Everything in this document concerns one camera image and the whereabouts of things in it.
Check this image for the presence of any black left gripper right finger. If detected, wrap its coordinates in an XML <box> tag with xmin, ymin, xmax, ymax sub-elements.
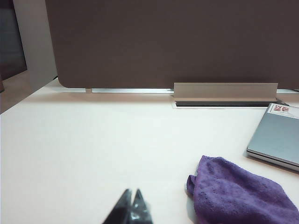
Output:
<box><xmin>130</xmin><ymin>188</ymin><xmax>154</xmax><ymax>224</ymax></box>

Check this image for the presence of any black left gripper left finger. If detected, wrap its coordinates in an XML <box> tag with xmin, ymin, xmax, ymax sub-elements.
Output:
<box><xmin>102</xmin><ymin>188</ymin><xmax>134</xmax><ymax>224</ymax></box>

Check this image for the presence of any purple microfibre rag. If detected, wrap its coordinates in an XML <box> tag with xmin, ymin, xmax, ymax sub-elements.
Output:
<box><xmin>186</xmin><ymin>155</ymin><xmax>296</xmax><ymax>224</ymax></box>

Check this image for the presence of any silver closed laptop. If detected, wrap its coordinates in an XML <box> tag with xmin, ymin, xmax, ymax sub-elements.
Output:
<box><xmin>246</xmin><ymin>102</ymin><xmax>299</xmax><ymax>173</ymax></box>

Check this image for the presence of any grey-brown desk divider panel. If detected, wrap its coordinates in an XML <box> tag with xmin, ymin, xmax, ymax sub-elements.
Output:
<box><xmin>44</xmin><ymin>0</ymin><xmax>299</xmax><ymax>91</ymax></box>

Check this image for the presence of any aluminium divider base rail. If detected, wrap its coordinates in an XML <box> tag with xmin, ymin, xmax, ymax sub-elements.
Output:
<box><xmin>56</xmin><ymin>88</ymin><xmax>175</xmax><ymax>94</ymax></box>

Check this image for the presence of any black desk cable slot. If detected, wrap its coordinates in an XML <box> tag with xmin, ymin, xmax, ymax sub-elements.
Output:
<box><xmin>174</xmin><ymin>100</ymin><xmax>279</xmax><ymax>109</ymax></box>

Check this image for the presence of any white cable tray flap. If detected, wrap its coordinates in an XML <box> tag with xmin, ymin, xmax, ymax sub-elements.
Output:
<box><xmin>173</xmin><ymin>82</ymin><xmax>278</xmax><ymax>102</ymax></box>

